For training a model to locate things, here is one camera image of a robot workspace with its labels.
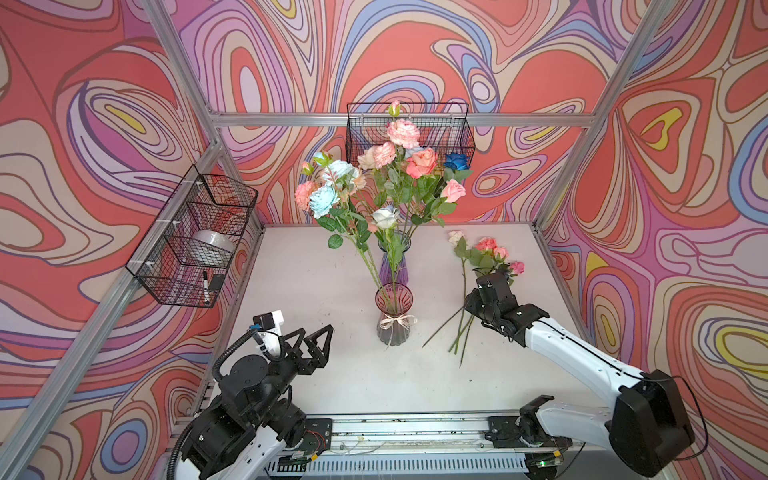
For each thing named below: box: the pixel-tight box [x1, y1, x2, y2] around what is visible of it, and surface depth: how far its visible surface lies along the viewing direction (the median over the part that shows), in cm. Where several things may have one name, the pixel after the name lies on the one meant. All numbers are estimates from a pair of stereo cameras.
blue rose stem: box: [443, 153, 474, 183], surface depth 78 cm
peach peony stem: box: [353, 174, 367, 189], surface depth 80 cm
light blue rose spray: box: [309, 152, 392, 313], surface depth 65 cm
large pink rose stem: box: [406, 147, 440, 229], surface depth 74 cm
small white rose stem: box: [372, 205, 407, 313], surface depth 73 cm
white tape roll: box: [192, 230, 237, 253], surface depth 75 cm
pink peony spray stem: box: [386, 101, 420, 181], surface depth 66 cm
